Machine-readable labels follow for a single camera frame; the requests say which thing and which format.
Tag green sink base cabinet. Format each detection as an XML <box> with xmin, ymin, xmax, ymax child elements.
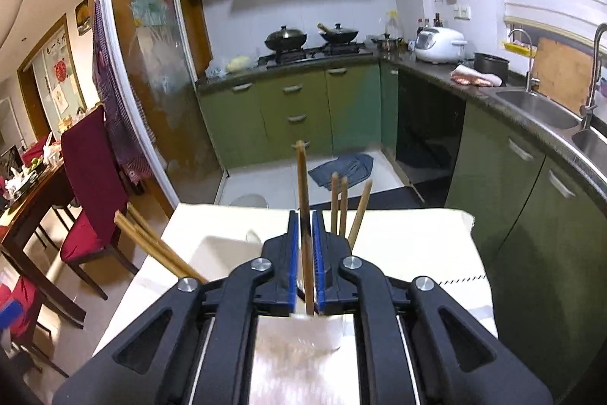
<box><xmin>445</xmin><ymin>100</ymin><xmax>607</xmax><ymax>391</ymax></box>

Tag dark wooden chair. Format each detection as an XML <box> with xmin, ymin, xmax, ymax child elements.
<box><xmin>0</xmin><ymin>276</ymin><xmax>73</xmax><ymax>380</ymax></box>

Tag clear oil bottle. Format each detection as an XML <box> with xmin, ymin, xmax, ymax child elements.
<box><xmin>382</xmin><ymin>11</ymin><xmax>403</xmax><ymax>41</ymax></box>

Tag black inner cooking pot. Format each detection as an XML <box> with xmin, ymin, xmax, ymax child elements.
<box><xmin>473</xmin><ymin>52</ymin><xmax>511</xmax><ymax>86</ymax></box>

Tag plastic bag with yellow food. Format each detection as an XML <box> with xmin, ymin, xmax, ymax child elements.
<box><xmin>225</xmin><ymin>54</ymin><xmax>259</xmax><ymax>74</ymax></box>

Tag black built-in appliance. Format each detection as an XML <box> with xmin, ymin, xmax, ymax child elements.
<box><xmin>395</xmin><ymin>69</ymin><xmax>466</xmax><ymax>207</ymax></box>

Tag door with red decoration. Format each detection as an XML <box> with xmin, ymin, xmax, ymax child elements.
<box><xmin>20</xmin><ymin>22</ymin><xmax>89</xmax><ymax>141</ymax></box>

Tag white rice cooker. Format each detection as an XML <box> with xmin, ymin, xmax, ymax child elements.
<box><xmin>414</xmin><ymin>27</ymin><xmax>468</xmax><ymax>65</ymax></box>

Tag wooden cutting board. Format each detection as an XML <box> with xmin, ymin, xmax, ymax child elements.
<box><xmin>533</xmin><ymin>36</ymin><xmax>601</xmax><ymax>117</ymax></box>

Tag white plastic utensil holder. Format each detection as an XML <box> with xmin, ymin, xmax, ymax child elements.
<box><xmin>189</xmin><ymin>229</ymin><xmax>362</xmax><ymax>405</ymax></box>

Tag red cushioned wooden chair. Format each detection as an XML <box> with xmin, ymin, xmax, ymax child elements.
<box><xmin>59</xmin><ymin>104</ymin><xmax>139</xmax><ymax>302</ymax></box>

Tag framed wall picture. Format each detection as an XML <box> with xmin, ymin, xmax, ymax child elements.
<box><xmin>74</xmin><ymin>0</ymin><xmax>94</xmax><ymax>37</ymax></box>

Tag glass sliding door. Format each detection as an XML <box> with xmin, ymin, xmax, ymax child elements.
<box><xmin>99</xmin><ymin>0</ymin><xmax>229</xmax><ymax>217</ymax></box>

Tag white round floor object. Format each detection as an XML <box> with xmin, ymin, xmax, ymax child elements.
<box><xmin>230</xmin><ymin>193</ymin><xmax>269</xmax><ymax>211</ymax></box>

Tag white patterned tablecloth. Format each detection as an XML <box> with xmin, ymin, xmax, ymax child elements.
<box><xmin>92</xmin><ymin>202</ymin><xmax>500</xmax><ymax>361</ymax></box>

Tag pink kitchen towel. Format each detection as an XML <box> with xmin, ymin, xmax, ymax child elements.
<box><xmin>449</xmin><ymin>64</ymin><xmax>504</xmax><ymax>88</ymax></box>

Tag small steel faucet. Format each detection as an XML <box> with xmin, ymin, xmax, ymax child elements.
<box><xmin>507</xmin><ymin>28</ymin><xmax>542</xmax><ymax>93</ymax></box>

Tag tall steel faucet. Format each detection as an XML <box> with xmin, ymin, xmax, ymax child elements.
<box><xmin>579</xmin><ymin>23</ymin><xmax>607</xmax><ymax>131</ymax></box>

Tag small steel pot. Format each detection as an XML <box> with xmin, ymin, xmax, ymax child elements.
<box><xmin>371</xmin><ymin>33</ymin><xmax>404</xmax><ymax>53</ymax></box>

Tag green base cabinets with drawers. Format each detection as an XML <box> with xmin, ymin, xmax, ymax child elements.
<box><xmin>196</xmin><ymin>61</ymin><xmax>400</xmax><ymax>171</ymax></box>

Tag group of dark sauce bottles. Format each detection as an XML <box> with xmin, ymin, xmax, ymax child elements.
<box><xmin>416</xmin><ymin>13</ymin><xmax>445</xmax><ymax>31</ymax></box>

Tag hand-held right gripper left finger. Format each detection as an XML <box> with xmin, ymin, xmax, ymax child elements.
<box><xmin>51</xmin><ymin>210</ymin><xmax>300</xmax><ymax>405</ymax></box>

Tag checkered hanging apron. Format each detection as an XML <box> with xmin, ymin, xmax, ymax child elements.
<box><xmin>92</xmin><ymin>0</ymin><xmax>157</xmax><ymax>186</ymax></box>

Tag black wok with wooden handle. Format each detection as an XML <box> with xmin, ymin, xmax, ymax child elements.
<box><xmin>317</xmin><ymin>23</ymin><xmax>360</xmax><ymax>44</ymax></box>

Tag steel sink basin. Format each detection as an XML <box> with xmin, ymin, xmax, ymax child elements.
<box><xmin>571</xmin><ymin>130</ymin><xmax>607</xmax><ymax>171</ymax></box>
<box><xmin>493</xmin><ymin>89</ymin><xmax>580</xmax><ymax>131</ymax></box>

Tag black wok with lid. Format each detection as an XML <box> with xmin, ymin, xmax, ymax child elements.
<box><xmin>264</xmin><ymin>25</ymin><xmax>308</xmax><ymax>51</ymax></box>

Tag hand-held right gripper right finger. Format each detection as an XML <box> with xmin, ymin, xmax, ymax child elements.
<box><xmin>311</xmin><ymin>210</ymin><xmax>553</xmax><ymax>405</ymax></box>

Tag blue floor cloth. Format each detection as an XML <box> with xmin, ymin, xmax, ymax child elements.
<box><xmin>308</xmin><ymin>152</ymin><xmax>376</xmax><ymax>190</ymax></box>

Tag black gas stove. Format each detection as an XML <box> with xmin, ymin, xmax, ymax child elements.
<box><xmin>258</xmin><ymin>43</ymin><xmax>376</xmax><ymax>69</ymax></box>

